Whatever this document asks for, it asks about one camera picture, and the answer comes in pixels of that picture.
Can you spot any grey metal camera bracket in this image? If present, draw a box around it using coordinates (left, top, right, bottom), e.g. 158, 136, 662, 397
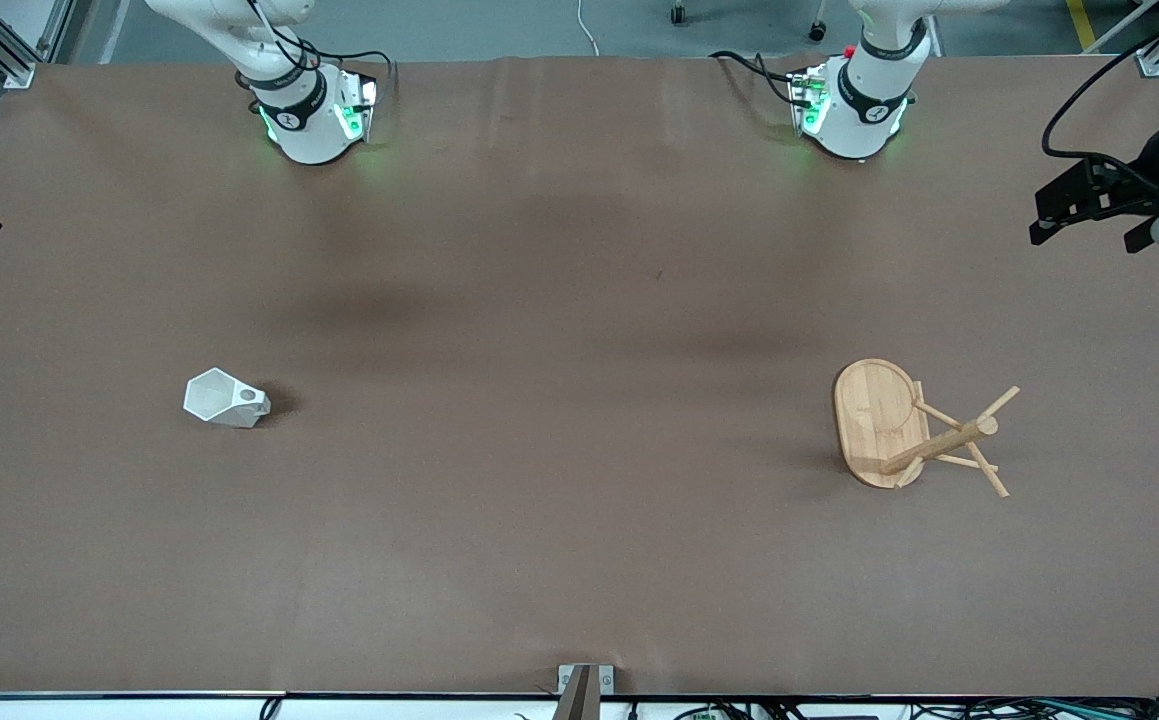
551, 663, 616, 720

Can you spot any wooden cup rack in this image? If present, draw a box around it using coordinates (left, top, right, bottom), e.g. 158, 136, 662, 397
832, 358, 1021, 499

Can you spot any black base cable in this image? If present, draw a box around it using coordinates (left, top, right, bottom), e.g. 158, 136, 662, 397
235, 0, 398, 103
707, 49, 802, 107

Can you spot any white faceted cup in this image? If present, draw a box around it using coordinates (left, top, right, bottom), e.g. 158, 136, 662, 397
183, 368, 272, 430

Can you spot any black right base cable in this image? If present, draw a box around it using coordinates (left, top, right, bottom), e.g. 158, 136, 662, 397
235, 0, 398, 103

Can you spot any black left base cable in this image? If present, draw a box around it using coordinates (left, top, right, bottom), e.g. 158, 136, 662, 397
707, 49, 802, 107

